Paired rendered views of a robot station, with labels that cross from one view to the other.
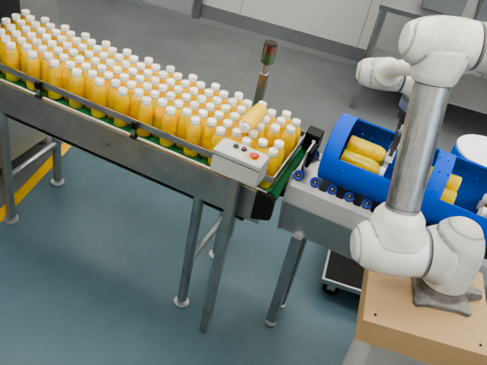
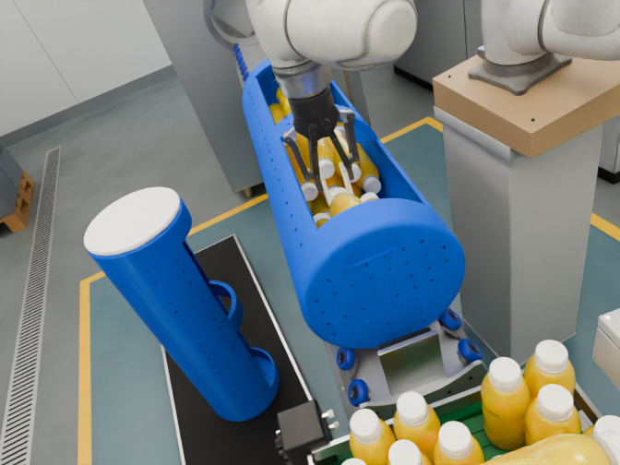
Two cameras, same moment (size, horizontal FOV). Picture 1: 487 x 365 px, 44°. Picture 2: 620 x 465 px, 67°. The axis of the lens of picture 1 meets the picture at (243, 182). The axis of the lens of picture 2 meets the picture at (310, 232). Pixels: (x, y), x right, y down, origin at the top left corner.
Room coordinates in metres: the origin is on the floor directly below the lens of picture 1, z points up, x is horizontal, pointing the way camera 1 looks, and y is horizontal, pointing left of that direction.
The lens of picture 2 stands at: (2.31, 0.16, 1.68)
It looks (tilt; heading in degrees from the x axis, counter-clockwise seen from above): 39 degrees down; 253
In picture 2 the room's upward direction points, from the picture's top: 20 degrees counter-clockwise
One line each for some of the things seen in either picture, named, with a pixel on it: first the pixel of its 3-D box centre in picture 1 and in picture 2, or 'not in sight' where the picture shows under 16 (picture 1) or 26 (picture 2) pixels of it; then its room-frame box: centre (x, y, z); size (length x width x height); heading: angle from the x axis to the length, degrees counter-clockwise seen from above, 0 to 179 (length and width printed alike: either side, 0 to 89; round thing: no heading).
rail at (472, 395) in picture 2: (290, 156); (433, 410); (2.12, -0.17, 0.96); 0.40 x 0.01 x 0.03; 164
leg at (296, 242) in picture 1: (282, 282); not in sight; (2.02, -0.29, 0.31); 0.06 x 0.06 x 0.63; 74
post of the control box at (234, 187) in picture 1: (218, 260); not in sight; (1.88, 0.03, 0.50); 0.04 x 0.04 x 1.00; 74
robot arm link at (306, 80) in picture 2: (411, 103); (303, 73); (2.02, -0.55, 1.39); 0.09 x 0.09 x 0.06
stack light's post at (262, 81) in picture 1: (243, 164); not in sight; (2.56, 0.02, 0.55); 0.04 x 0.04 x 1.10; 74
